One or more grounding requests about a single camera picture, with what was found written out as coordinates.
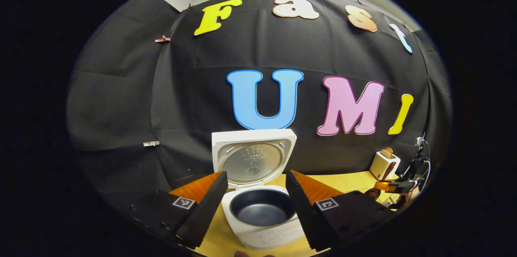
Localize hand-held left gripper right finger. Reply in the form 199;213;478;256
285;170;398;251

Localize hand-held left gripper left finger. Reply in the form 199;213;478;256
129;171;229;249

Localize wire chopstick holder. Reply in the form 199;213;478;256
382;194;401;208

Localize white rice cooker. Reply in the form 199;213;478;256
211;129;305;249

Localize white toaster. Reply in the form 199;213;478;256
370;150;401;181

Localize black backdrop cloth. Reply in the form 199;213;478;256
67;0;453;217

